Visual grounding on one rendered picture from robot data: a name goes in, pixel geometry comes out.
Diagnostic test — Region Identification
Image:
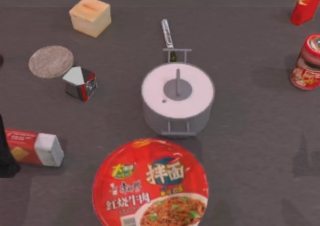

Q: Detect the grey pot with lid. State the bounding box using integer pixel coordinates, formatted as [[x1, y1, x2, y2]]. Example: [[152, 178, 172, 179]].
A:
[[140, 48, 216, 138]]

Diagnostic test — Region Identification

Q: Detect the red labelled jar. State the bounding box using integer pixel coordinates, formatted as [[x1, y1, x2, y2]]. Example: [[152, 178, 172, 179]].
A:
[[289, 33, 320, 91]]

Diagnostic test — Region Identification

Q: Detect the silver knife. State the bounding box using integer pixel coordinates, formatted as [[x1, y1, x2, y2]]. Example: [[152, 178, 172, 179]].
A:
[[160, 18, 179, 62]]

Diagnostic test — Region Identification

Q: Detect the red instant noodle bowl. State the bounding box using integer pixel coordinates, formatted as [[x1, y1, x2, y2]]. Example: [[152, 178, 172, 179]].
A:
[[91, 137, 210, 226]]

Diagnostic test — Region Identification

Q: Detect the silver and red carton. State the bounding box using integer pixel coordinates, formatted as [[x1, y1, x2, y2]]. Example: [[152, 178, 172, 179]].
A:
[[62, 65, 99, 103]]

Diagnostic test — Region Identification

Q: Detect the beige wooden box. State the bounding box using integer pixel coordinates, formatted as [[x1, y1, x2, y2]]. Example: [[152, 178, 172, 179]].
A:
[[68, 0, 112, 39]]

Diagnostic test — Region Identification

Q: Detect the round gray stone coaster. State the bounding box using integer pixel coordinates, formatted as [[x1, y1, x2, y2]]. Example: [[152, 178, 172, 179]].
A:
[[28, 45, 75, 79]]

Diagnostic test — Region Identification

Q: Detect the red and white cracker box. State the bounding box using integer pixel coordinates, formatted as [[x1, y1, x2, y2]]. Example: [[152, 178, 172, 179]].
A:
[[4, 128, 65, 167]]

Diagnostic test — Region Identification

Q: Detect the red french fries box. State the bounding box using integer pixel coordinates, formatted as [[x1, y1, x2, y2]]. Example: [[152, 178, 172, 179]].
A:
[[289, 0, 320, 26]]

